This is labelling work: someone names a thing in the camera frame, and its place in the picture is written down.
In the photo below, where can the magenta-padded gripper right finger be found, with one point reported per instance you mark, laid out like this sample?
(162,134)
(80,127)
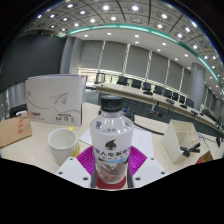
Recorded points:
(146,168)

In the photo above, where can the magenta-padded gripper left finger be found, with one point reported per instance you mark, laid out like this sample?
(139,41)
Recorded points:
(73,170)

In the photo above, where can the clear plastic drink bottle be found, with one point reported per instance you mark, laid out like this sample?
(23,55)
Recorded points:
(111,140)

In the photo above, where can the white cup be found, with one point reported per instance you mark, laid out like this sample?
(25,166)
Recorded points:
(61,146)

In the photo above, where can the white printed paper sheet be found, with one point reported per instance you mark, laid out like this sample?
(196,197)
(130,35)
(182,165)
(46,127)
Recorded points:
(143,140)

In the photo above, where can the white desk organizer box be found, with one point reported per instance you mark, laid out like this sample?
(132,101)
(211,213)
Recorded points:
(175,140)

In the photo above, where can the black marker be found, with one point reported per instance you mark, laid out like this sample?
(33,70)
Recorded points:
(190,150)

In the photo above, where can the black desk telephone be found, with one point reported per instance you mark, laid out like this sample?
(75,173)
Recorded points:
(128,114)

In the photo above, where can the brown paper envelope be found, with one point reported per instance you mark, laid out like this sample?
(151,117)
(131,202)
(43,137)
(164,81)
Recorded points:
(13,131)

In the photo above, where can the white paper ream box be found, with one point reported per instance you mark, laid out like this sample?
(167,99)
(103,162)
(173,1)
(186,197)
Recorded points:
(50,100)

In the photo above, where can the long curved conference desk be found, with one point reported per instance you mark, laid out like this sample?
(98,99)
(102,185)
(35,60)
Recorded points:
(133,93)

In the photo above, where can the row of black office chairs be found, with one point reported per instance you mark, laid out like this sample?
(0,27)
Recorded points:
(146,87)

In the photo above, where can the black flat device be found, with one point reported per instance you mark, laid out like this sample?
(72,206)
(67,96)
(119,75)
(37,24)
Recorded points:
(18,110)

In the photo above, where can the group of ceiling lights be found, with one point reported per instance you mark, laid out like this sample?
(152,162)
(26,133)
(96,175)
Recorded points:
(106,7)

